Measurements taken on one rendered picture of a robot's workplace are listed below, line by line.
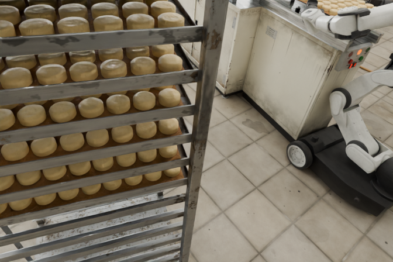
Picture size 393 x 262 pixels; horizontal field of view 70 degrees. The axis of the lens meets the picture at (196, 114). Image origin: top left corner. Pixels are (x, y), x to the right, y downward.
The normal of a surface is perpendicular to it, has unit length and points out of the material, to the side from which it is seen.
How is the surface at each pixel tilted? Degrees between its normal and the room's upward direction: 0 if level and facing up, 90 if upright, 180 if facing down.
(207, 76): 90
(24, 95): 90
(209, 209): 0
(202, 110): 90
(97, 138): 0
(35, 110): 0
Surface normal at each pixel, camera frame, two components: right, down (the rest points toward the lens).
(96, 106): 0.08, -0.75
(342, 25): -0.57, 0.48
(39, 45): 0.31, 0.65
